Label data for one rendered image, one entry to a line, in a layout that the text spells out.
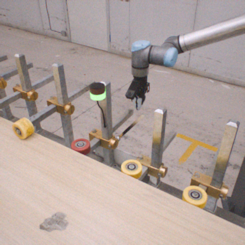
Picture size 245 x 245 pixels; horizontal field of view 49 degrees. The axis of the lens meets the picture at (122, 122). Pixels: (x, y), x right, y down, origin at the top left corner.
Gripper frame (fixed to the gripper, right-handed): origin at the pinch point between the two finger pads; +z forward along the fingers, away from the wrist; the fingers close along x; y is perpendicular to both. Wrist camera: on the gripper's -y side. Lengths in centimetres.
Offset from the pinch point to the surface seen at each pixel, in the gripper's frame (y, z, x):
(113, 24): 241, 36, 182
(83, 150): -50, -8, -3
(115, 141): -34.1, -4.0, -8.5
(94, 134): -36.0, -4.4, 2.0
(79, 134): 42, 83, 88
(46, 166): -64, -7, 3
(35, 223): -84, -7, -13
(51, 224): -82, -8, -17
